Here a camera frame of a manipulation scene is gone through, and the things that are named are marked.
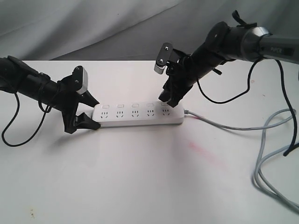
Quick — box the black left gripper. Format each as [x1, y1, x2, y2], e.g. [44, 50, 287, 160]
[53, 75, 100, 134]

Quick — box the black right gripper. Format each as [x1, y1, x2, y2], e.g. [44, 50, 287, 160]
[158, 49, 195, 107]

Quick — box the white five-outlet power strip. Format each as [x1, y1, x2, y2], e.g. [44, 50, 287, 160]
[92, 101, 185, 128]

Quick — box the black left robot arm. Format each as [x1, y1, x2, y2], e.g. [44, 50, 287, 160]
[0, 56, 100, 134]

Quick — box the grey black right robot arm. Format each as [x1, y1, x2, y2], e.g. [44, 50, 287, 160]
[154, 11, 299, 107]

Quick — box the grey backdrop cloth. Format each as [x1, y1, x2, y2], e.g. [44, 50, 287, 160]
[0, 0, 299, 60]

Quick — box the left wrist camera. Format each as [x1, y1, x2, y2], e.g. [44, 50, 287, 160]
[71, 65, 88, 95]

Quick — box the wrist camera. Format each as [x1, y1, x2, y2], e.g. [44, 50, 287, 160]
[154, 42, 173, 75]
[71, 65, 88, 95]

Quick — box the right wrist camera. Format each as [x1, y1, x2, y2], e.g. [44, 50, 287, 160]
[154, 42, 173, 75]

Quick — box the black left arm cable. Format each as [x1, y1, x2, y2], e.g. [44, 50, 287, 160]
[0, 92, 52, 147]

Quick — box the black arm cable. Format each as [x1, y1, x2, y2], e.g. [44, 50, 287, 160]
[0, 92, 52, 147]
[196, 58, 299, 156]

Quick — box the grey power cable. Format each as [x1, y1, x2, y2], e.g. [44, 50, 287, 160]
[183, 108, 299, 212]

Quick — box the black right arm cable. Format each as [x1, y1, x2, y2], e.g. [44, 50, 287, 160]
[196, 58, 299, 156]

